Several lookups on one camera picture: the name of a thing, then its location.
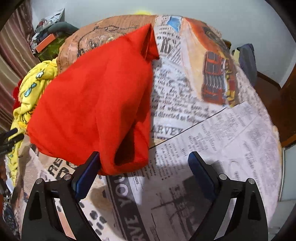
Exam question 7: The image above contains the red zip jacket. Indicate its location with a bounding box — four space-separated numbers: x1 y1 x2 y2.
27 24 159 175

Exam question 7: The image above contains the pile of clothes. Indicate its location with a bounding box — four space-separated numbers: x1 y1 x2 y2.
32 8 65 42

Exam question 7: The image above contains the dark blue clothing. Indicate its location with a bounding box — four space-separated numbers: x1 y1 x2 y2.
236 43 257 87

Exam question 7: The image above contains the red fluffy garment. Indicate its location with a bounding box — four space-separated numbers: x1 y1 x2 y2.
13 79 22 110

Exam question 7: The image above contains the yellow cartoon fleece blanket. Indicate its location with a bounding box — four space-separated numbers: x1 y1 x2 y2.
6 58 58 187

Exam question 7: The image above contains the striped red gold curtain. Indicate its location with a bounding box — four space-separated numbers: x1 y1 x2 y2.
1 1 39 131

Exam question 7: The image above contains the orange box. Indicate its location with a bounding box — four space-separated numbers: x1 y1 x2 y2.
35 34 56 53

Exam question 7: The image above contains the newspaper print bed quilt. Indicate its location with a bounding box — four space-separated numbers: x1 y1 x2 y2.
11 15 282 240

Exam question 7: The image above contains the brown wooden door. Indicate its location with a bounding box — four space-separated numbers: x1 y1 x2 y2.
254 68 296 148

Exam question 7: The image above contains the dark grey pillow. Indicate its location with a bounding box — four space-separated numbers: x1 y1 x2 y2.
48 22 79 35

